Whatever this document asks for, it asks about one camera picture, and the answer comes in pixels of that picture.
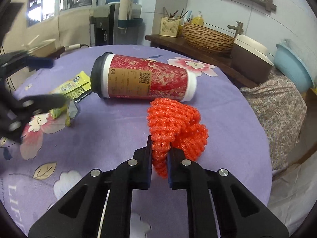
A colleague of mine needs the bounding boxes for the water dispenser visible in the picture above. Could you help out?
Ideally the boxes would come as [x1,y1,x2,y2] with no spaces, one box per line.
[90,3,143,46]

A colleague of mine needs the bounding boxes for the light blue plastic basin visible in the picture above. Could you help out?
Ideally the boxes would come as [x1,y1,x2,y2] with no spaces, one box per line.
[273,44,314,93]

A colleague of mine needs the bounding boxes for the orange foam fruit net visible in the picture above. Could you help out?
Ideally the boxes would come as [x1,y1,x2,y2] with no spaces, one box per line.
[147,98,208,178]

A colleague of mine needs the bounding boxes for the beige utensil holder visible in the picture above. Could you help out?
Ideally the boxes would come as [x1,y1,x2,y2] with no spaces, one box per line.
[159,17,180,38]

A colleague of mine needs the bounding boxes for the woven brown basket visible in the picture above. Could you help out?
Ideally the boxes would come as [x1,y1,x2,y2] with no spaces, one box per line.
[183,23,234,55]

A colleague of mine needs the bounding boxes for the purple floral tablecloth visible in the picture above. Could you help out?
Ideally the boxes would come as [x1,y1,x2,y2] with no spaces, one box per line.
[0,44,273,238]

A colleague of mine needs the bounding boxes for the wooden counter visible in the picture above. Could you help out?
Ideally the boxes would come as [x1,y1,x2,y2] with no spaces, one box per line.
[145,35,258,89]

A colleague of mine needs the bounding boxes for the brass faucet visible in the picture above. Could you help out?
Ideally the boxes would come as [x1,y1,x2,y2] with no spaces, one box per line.
[227,21,244,38]

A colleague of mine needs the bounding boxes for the brown white sink basin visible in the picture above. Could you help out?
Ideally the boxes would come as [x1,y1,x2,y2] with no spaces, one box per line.
[231,35,273,84]

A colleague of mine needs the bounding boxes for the floral patterned cloth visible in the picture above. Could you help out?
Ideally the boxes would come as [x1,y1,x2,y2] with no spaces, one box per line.
[240,68,307,175]

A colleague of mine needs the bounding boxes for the yellow snack packet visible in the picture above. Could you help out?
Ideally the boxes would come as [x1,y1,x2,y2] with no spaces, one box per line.
[49,71,92,127]

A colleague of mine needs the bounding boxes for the yellow soap bottle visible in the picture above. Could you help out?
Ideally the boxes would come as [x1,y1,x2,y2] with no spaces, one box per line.
[191,11,204,26]

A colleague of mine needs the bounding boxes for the red coffee cup black lid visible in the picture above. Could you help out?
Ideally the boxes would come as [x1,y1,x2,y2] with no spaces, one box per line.
[90,52,197,102]

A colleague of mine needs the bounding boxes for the white cover cloth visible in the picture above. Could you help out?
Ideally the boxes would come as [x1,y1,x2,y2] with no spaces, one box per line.
[268,153,316,235]

